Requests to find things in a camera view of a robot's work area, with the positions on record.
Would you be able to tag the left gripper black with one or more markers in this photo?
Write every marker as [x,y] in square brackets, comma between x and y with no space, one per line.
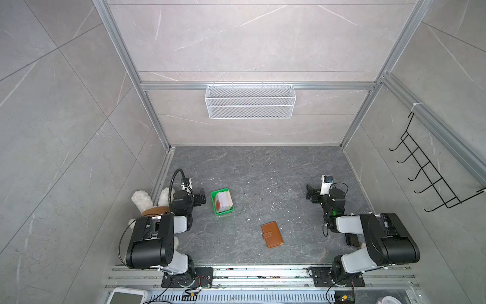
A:
[198,197]

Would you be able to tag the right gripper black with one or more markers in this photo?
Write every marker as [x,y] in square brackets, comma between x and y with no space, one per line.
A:
[315,193]

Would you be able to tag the green plastic card tray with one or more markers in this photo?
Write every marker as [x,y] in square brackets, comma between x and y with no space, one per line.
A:
[213,194]

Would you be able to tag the brown leather card holder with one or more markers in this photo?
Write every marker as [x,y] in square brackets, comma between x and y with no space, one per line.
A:
[271,234]

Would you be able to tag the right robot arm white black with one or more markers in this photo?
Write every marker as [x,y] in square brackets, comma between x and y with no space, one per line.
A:
[382,240]

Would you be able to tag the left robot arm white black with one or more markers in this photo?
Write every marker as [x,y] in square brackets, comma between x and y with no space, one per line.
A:
[153,242]

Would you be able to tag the stack of credit cards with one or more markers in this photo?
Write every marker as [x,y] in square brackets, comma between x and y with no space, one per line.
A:
[223,202]

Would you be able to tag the white brown plush toy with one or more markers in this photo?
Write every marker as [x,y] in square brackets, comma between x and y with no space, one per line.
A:
[144,202]

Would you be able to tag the white device at bottom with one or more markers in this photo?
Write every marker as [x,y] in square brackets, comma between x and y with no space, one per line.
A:
[128,296]

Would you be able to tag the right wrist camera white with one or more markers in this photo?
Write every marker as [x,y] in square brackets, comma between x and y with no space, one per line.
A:
[326,183]

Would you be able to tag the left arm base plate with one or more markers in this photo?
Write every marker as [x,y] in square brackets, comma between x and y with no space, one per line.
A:
[192,279]

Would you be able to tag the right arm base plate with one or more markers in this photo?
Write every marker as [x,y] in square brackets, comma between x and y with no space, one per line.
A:
[328,277]

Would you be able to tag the white wire mesh basket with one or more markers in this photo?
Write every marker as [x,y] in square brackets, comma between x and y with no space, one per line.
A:
[264,101]

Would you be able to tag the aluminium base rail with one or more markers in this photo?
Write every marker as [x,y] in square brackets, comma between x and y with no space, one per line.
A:
[265,284]

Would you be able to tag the black wire hook rack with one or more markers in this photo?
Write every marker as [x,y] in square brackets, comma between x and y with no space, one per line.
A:
[436,181]

